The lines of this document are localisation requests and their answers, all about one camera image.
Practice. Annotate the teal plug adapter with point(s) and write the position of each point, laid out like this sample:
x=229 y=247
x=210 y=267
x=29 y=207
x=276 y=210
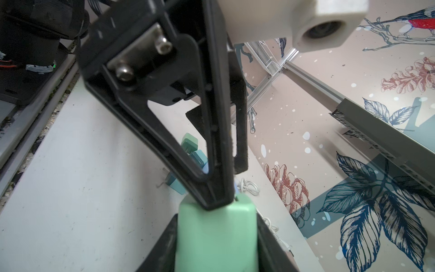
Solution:
x=174 y=183

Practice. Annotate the green plug adapter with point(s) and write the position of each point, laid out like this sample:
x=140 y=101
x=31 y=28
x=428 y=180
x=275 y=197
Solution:
x=222 y=240
x=189 y=143
x=199 y=158

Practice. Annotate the blue square power socket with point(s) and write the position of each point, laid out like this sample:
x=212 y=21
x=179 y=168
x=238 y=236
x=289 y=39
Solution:
x=205 y=168

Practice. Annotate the white mesh shelf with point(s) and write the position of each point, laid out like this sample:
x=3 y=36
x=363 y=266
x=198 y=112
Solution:
x=265 y=57

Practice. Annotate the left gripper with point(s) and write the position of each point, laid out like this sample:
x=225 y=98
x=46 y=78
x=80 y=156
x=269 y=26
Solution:
x=163 y=68

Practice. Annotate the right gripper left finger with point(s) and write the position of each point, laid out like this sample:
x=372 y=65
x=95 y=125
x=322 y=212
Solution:
x=162 y=256

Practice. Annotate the black wire basket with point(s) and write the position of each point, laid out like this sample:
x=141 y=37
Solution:
x=396 y=136

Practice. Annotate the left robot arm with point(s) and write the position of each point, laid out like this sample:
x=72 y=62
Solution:
x=31 y=32

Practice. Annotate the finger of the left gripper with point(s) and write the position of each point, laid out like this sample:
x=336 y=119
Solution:
x=234 y=112

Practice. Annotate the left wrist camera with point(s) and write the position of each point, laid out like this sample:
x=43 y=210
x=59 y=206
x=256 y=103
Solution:
x=309 y=26

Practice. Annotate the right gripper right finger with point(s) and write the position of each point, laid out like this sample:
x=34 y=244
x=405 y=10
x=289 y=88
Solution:
x=271 y=257

